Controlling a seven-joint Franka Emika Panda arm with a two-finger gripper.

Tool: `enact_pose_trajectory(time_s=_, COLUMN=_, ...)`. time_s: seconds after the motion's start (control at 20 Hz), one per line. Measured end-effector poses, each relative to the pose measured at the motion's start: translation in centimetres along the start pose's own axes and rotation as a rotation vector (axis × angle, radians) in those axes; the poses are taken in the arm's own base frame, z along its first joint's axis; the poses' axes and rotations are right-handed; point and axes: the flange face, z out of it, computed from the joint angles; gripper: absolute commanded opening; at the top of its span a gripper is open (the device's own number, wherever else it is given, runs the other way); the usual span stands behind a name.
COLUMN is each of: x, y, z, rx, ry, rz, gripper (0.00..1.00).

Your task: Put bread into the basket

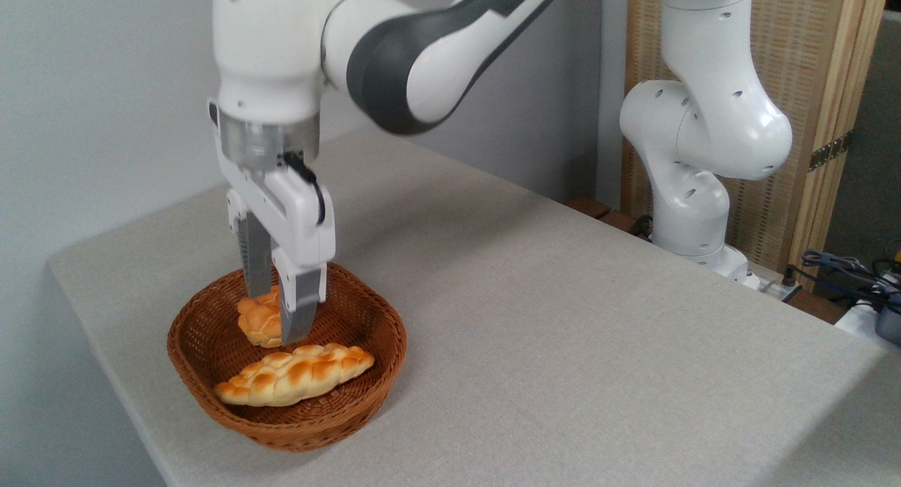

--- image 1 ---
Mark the long braided bread loaf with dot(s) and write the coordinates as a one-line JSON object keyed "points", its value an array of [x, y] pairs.
{"points": [[295, 376]]}

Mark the wooden woven folding screen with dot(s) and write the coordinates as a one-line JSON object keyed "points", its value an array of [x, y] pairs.
{"points": [[816, 72]]}

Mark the round knotted bread roll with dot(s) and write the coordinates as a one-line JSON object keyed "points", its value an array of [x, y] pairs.
{"points": [[260, 324]]}

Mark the brown wicker basket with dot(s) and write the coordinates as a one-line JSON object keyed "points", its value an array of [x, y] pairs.
{"points": [[211, 346]]}

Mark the grey fabric table cover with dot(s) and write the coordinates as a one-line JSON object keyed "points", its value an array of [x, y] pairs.
{"points": [[598, 374]]}

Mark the silver metal wrist flange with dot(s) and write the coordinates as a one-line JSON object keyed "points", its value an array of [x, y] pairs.
{"points": [[264, 142]]}

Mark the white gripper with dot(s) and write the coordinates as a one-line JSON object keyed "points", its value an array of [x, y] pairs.
{"points": [[299, 216]]}

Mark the black plug at robot base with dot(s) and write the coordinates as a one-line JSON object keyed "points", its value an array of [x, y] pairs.
{"points": [[790, 286]]}

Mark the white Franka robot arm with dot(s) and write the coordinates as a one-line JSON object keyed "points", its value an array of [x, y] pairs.
{"points": [[436, 58]]}

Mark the brown wooden block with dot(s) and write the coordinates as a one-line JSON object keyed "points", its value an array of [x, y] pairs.
{"points": [[598, 209]]}

